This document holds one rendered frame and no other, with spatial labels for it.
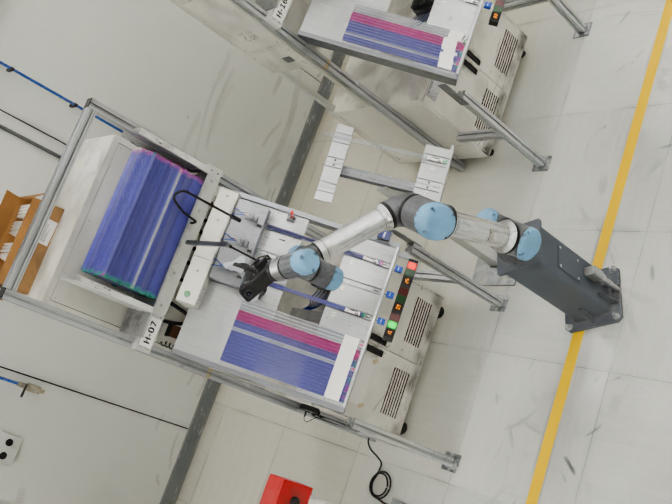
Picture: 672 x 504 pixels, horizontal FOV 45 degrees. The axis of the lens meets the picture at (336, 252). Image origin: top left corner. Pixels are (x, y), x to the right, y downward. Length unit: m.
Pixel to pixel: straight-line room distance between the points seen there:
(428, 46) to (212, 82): 1.86
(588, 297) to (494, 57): 1.46
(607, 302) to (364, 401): 1.11
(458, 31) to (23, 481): 3.16
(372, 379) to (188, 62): 2.31
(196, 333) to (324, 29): 1.41
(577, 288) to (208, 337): 1.44
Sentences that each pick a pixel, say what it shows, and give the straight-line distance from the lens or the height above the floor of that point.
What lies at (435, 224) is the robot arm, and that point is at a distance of 2.52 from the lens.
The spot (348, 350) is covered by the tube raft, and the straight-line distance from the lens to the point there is 3.14.
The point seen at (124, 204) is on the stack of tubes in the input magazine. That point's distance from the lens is 3.07.
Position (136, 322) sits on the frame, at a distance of 3.19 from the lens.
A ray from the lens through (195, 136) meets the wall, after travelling 4.95.
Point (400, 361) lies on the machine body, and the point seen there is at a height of 0.21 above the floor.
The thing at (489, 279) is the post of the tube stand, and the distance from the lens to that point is 3.84.
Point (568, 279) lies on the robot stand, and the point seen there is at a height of 0.34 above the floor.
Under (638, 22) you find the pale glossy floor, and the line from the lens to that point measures 4.16.
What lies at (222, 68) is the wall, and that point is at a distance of 5.10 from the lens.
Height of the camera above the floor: 2.80
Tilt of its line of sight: 37 degrees down
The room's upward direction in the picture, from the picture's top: 60 degrees counter-clockwise
